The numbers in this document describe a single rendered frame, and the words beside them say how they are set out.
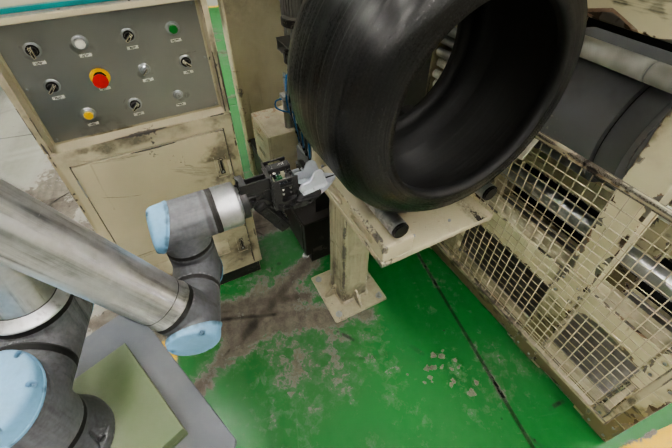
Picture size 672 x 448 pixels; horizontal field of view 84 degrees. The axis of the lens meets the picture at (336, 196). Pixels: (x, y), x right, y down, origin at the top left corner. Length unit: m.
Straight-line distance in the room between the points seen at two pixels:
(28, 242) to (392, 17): 0.56
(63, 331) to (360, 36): 0.79
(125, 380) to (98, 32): 0.90
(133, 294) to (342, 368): 1.17
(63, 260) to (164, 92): 0.84
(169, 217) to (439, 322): 1.38
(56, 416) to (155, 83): 0.89
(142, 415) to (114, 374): 0.14
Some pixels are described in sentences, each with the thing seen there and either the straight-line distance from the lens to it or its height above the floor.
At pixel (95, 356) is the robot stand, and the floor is 0.60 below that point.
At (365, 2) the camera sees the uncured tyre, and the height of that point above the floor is 1.39.
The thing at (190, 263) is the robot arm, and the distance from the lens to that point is 0.78.
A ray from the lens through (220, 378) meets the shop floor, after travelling 1.73.
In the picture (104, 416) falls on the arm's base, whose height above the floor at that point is 0.68.
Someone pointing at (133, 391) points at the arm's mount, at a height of 0.64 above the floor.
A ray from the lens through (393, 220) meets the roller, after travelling 0.89.
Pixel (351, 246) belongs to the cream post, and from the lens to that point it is 1.50.
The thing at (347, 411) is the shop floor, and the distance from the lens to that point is 1.63.
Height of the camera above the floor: 1.55
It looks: 43 degrees down
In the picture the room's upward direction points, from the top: straight up
